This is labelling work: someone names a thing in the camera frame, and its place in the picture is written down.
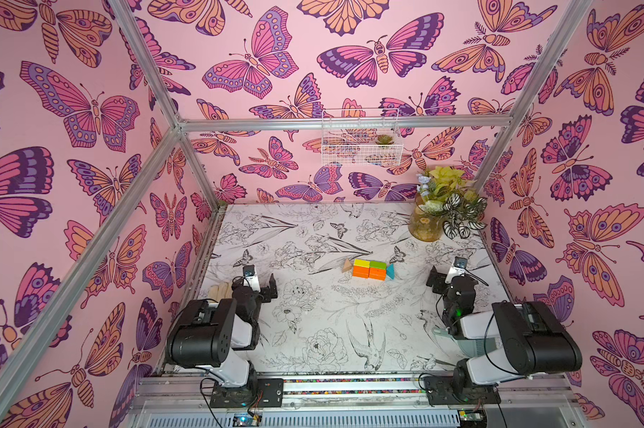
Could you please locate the small succulent in basket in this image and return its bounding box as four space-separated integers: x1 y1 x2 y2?
375 135 394 146

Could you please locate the white wire basket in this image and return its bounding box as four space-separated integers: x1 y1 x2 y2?
318 109 404 168

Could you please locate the green circuit board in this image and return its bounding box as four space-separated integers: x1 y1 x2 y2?
458 409 488 428
232 413 261 428

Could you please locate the amber glass vase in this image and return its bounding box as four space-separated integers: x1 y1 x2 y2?
408 194 443 243

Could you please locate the green circuit board right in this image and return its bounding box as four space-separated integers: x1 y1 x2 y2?
458 409 488 428

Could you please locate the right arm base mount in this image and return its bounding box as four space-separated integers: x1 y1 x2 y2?
418 374 501 406

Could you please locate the orange small block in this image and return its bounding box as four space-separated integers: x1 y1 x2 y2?
352 266 370 278

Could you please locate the yellow block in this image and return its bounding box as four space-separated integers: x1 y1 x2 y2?
354 259 371 269

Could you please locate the aluminium frame right post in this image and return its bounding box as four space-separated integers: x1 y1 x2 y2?
474 0 593 194

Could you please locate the teal triangle block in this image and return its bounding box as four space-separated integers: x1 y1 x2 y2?
386 264 396 280

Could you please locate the aluminium frame left post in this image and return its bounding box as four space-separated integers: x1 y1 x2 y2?
109 1 220 212

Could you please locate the natural wood triangle block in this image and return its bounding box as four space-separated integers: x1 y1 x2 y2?
341 260 354 273

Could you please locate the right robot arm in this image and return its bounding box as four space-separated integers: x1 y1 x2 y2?
426 267 583 393

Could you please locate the orange long rectangular block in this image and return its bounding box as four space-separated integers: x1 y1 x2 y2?
368 267 387 281

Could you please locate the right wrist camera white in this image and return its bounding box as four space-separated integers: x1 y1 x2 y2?
446 256 468 285

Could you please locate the aluminium frame back bar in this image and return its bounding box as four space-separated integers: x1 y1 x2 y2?
179 115 512 132

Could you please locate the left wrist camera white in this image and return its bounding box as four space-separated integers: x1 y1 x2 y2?
243 264 261 292

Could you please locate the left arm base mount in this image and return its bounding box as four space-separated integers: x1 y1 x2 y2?
210 378 284 408

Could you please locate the aluminium frame post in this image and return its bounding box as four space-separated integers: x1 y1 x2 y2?
474 0 593 194
109 1 220 212

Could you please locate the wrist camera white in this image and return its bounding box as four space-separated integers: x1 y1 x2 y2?
446 256 468 285
243 264 261 292

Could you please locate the green rectangular block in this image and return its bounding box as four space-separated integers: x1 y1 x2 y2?
369 260 387 271

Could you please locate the beige rubber glove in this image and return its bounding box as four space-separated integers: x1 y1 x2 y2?
206 283 232 301

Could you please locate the artificial plant bouquet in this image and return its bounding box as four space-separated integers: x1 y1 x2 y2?
416 166 488 240

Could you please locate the aluminium front rail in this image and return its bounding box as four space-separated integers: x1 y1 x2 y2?
132 373 577 413

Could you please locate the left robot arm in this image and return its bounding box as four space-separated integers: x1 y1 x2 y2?
165 276 278 392

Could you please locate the aluminium frame left diagonal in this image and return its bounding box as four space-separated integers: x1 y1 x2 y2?
0 127 181 423

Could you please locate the green circuit board left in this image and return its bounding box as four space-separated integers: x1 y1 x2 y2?
232 413 261 428

